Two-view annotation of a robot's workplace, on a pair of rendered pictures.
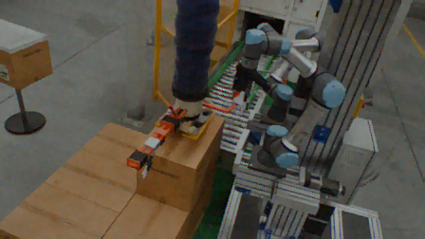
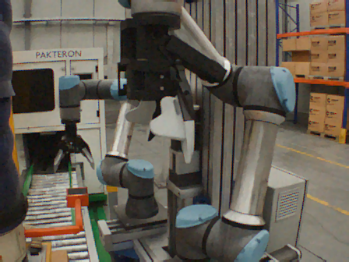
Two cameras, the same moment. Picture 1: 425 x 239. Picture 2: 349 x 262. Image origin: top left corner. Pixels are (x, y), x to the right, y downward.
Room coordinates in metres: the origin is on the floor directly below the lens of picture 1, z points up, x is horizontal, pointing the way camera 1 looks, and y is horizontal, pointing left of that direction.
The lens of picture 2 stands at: (0.96, 0.11, 1.64)
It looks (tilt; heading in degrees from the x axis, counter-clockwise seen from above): 12 degrees down; 325
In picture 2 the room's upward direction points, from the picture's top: straight up
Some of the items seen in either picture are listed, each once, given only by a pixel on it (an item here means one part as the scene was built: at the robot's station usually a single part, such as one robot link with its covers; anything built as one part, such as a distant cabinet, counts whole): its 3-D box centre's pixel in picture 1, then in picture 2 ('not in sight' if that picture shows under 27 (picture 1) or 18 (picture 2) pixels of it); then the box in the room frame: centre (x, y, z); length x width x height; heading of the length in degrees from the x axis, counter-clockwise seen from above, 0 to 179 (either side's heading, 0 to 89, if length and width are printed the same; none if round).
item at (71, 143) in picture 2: not in sight; (71, 136); (1.99, -0.15, 1.43); 0.09 x 0.08 x 0.12; 164
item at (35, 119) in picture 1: (20, 99); not in sight; (2.73, 1.98, 0.31); 0.40 x 0.40 x 0.62
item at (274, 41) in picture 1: (274, 44); not in sight; (1.38, -0.21, 1.82); 0.11 x 0.11 x 0.08; 16
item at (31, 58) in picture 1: (9, 53); not in sight; (2.73, 1.98, 0.82); 0.60 x 0.40 x 0.40; 71
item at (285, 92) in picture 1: (282, 96); (139, 176); (2.04, -0.45, 1.20); 0.13 x 0.12 x 0.14; 35
